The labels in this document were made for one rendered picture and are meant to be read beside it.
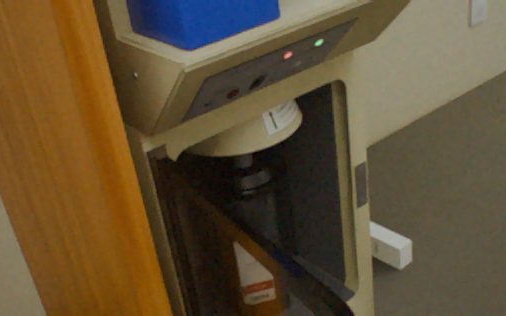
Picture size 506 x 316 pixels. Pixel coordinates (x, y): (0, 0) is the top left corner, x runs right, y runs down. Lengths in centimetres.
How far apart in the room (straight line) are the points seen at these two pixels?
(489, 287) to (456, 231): 16
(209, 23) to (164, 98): 8
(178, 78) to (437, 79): 127
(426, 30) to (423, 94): 17
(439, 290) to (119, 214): 69
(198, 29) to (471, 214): 88
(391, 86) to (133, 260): 111
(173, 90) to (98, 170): 9
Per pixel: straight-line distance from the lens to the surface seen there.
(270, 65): 62
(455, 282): 113
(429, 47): 168
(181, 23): 52
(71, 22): 49
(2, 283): 116
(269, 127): 77
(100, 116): 51
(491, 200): 134
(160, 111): 58
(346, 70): 81
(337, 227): 95
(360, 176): 89
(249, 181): 83
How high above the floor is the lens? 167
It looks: 29 degrees down
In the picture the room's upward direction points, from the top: 9 degrees counter-clockwise
